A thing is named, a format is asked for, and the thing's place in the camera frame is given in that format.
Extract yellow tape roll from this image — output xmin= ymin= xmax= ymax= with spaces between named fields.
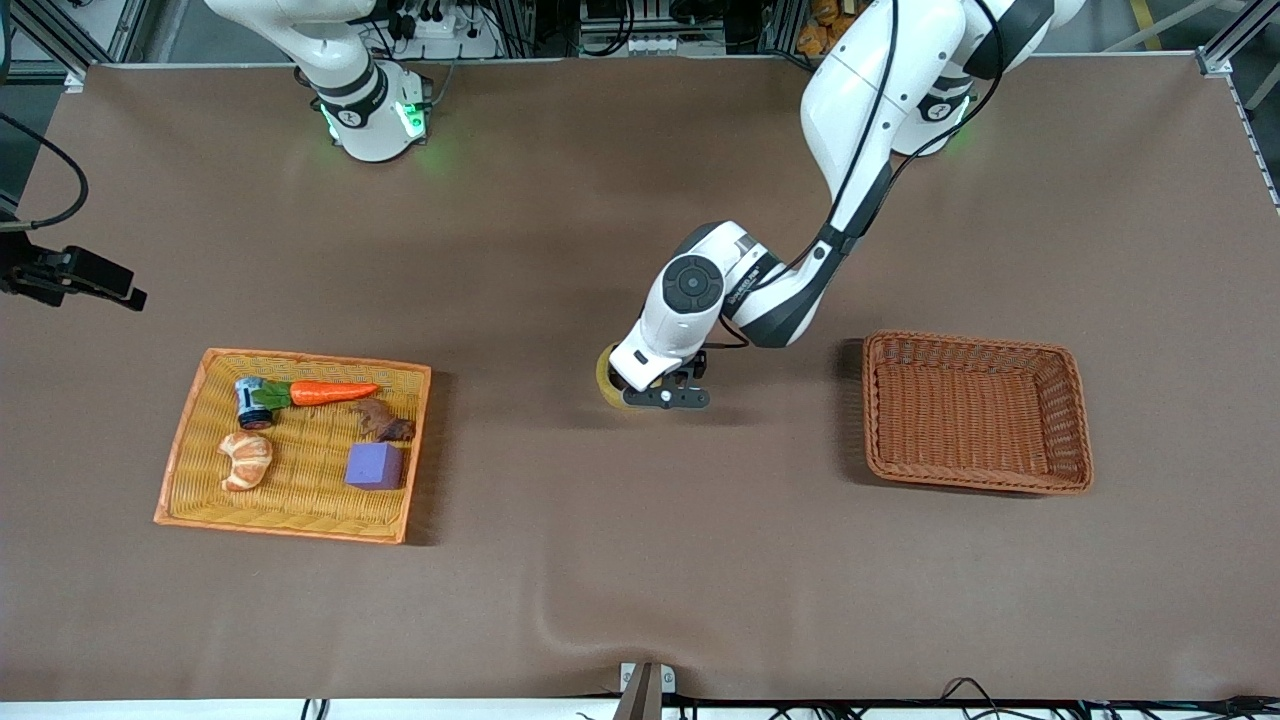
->
xmin=596 ymin=343 xmax=646 ymax=411

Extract brown table mat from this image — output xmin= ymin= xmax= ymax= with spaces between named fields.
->
xmin=0 ymin=55 xmax=1280 ymax=701

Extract small blue white can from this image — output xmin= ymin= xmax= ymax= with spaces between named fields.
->
xmin=235 ymin=376 xmax=276 ymax=431

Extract toy croissant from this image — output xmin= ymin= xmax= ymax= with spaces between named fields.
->
xmin=218 ymin=430 xmax=274 ymax=493

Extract orange toy carrot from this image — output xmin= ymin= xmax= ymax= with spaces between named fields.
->
xmin=255 ymin=380 xmax=382 ymax=409

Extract brown wicker basket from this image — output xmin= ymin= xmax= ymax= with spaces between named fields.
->
xmin=862 ymin=330 xmax=1094 ymax=497

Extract brown toy figure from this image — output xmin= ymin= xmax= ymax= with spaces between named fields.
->
xmin=350 ymin=398 xmax=416 ymax=444

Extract purple cube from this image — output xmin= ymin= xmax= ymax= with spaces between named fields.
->
xmin=344 ymin=442 xmax=406 ymax=493

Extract yellow wicker tray orange rim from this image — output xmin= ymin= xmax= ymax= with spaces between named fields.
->
xmin=153 ymin=346 xmax=434 ymax=547

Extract white empty power strip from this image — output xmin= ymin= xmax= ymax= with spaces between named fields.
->
xmin=622 ymin=35 xmax=729 ymax=57

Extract bag of orange items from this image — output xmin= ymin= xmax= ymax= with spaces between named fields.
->
xmin=797 ymin=0 xmax=871 ymax=56

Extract white power strip with plugs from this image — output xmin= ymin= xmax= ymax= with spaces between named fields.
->
xmin=398 ymin=8 xmax=501 ymax=59

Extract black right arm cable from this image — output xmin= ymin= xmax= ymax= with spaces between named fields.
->
xmin=0 ymin=112 xmax=91 ymax=233

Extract aluminium frame post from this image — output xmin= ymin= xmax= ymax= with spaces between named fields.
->
xmin=0 ymin=0 xmax=151 ymax=93
xmin=1195 ymin=0 xmax=1280 ymax=79

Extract metal table edge bracket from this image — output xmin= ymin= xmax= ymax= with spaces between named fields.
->
xmin=620 ymin=662 xmax=676 ymax=720

